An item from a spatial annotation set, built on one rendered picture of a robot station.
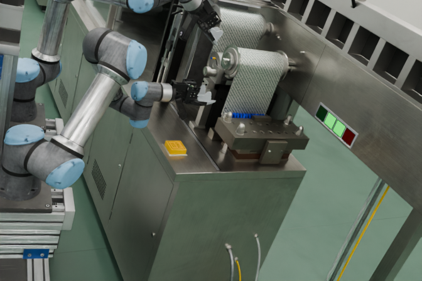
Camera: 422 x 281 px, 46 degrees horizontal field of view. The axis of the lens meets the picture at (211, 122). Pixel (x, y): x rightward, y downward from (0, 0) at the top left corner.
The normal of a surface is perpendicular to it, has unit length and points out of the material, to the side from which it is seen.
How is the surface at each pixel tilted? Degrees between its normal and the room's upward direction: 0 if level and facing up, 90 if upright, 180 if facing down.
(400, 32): 90
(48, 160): 53
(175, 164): 0
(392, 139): 90
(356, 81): 90
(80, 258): 0
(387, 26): 90
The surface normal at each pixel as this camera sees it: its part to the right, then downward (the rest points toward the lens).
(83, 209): 0.29, -0.85
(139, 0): -0.29, 0.37
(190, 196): 0.42, 0.53
